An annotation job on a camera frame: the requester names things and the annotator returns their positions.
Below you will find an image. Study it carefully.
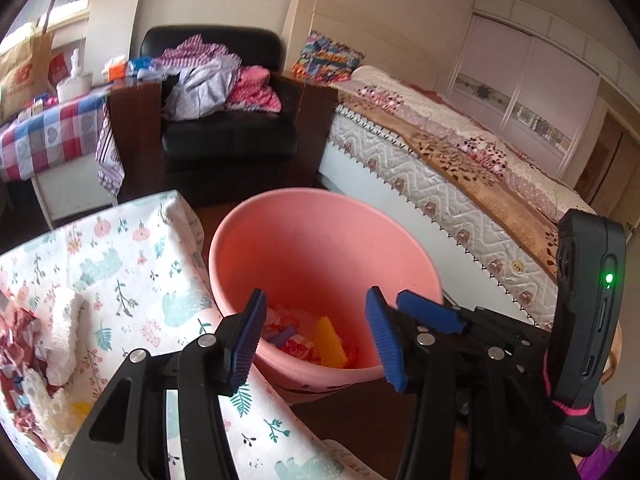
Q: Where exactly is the lilac grey garment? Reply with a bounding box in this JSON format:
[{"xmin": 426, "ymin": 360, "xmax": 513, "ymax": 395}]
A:
[{"xmin": 164, "ymin": 57, "xmax": 239, "ymax": 122}]

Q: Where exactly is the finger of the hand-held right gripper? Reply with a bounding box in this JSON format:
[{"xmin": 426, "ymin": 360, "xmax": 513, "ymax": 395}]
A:
[{"xmin": 396, "ymin": 289, "xmax": 552, "ymax": 357}]

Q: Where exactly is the patterned hanging cloth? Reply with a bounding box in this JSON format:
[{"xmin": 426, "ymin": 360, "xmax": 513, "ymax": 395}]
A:
[{"xmin": 96, "ymin": 105, "xmax": 126, "ymax": 196}]

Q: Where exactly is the person's right forearm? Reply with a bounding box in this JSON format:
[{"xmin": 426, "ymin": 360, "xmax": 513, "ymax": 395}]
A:
[{"xmin": 572, "ymin": 447, "xmax": 626, "ymax": 480}]

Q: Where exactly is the orange tissue pack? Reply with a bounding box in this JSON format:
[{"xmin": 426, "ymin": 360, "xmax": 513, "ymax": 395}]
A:
[{"xmin": 102, "ymin": 57, "xmax": 126, "ymax": 84}]

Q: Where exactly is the pink plastic bucket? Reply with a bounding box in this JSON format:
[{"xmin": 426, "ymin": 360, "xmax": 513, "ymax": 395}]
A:
[{"xmin": 209, "ymin": 187, "xmax": 443, "ymax": 387}]

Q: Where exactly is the yellow plastic packet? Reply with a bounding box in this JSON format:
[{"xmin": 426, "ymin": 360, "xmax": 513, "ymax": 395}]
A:
[{"xmin": 312, "ymin": 316, "xmax": 349, "ymax": 368}]

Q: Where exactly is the colourful printed pillow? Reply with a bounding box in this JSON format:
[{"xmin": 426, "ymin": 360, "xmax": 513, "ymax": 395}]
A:
[{"xmin": 291, "ymin": 30, "xmax": 366, "ymax": 86}]

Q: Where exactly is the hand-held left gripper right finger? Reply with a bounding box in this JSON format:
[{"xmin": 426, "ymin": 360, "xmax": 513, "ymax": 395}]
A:
[{"xmin": 364, "ymin": 286, "xmax": 576, "ymax": 480}]

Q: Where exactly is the brown floral bed blanket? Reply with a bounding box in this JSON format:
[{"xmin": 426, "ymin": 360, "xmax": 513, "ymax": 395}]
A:
[{"xmin": 332, "ymin": 66, "xmax": 597, "ymax": 267}]

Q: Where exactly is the red clear snack packet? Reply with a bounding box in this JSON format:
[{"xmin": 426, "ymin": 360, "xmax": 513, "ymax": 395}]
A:
[{"xmin": 284, "ymin": 335, "xmax": 362, "ymax": 369}]

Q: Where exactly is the bed with quilted mattress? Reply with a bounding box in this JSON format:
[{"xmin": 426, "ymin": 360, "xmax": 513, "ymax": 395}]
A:
[{"xmin": 317, "ymin": 65, "xmax": 626, "ymax": 343}]

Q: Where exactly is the blue plastic pack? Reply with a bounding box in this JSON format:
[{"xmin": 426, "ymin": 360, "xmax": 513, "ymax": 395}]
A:
[{"xmin": 125, "ymin": 57, "xmax": 166, "ymax": 81}]

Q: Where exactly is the cream bed headboard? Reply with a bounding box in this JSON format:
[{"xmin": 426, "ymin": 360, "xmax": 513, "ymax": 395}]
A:
[{"xmin": 282, "ymin": 0, "xmax": 447, "ymax": 107}]

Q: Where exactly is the white bowl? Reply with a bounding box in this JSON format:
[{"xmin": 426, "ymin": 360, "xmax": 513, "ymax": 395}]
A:
[{"xmin": 56, "ymin": 74, "xmax": 94, "ymax": 104}]

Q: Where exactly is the pink dotted garment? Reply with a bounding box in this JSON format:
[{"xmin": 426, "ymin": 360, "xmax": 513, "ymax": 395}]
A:
[{"xmin": 227, "ymin": 66, "xmax": 282, "ymax": 114}]

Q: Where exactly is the brown paper bag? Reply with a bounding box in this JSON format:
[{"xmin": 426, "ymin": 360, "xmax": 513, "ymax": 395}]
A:
[{"xmin": 0, "ymin": 30, "xmax": 55, "ymax": 123}]

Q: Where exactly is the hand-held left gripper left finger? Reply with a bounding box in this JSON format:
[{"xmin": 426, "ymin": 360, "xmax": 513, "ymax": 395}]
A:
[{"xmin": 57, "ymin": 288, "xmax": 268, "ymax": 480}]

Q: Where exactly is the maroon patterned paper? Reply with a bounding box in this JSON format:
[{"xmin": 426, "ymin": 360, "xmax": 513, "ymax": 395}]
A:
[{"xmin": 0, "ymin": 305, "xmax": 53, "ymax": 438}]

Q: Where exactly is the checked tablecloth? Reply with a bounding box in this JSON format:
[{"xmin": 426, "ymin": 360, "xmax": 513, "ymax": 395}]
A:
[{"xmin": 0, "ymin": 84, "xmax": 114, "ymax": 183}]

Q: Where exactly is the white wardrobe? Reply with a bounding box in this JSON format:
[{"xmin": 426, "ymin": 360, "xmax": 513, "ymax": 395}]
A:
[{"xmin": 444, "ymin": 0, "xmax": 640, "ymax": 211}]

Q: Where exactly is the black leather armchair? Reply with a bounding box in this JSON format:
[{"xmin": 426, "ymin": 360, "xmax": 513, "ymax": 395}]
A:
[{"xmin": 107, "ymin": 25, "xmax": 339, "ymax": 207}]

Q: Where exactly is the purple checked shirt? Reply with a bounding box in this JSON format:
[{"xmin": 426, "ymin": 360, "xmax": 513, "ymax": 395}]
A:
[{"xmin": 155, "ymin": 35, "xmax": 242, "ymax": 69}]

